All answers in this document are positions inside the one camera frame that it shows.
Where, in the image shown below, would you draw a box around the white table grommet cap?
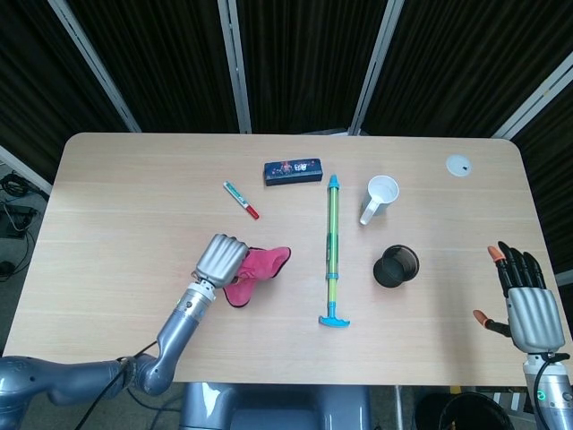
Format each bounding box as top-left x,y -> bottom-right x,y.
445,153 -> 475,178

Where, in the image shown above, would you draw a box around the black waste bin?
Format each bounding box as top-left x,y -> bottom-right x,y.
412,391 -> 516,430

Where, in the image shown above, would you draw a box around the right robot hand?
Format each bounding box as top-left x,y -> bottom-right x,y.
473,241 -> 566,355

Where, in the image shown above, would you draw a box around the red white marker pen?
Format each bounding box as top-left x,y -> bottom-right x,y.
223,180 -> 261,220

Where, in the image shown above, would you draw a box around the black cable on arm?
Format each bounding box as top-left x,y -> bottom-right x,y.
75,340 -> 160,430

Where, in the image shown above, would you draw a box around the dark brown cup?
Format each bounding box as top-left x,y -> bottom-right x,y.
372,244 -> 421,288

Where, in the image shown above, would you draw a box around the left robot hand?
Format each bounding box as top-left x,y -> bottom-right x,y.
191,233 -> 250,288

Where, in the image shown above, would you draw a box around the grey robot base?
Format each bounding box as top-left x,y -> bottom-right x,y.
179,383 -> 372,430

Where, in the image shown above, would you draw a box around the green blue toy water pump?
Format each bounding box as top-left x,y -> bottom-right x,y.
318,174 -> 351,330

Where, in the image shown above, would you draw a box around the pink cloth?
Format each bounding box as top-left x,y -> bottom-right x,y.
222,246 -> 293,309

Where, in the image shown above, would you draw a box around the black floor cables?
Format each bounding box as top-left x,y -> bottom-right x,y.
0,172 -> 44,283

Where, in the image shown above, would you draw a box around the white plastic mug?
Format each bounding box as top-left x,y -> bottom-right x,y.
359,175 -> 400,226

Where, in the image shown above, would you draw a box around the dark blue pencil case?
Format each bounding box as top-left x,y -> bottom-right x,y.
262,158 -> 324,187

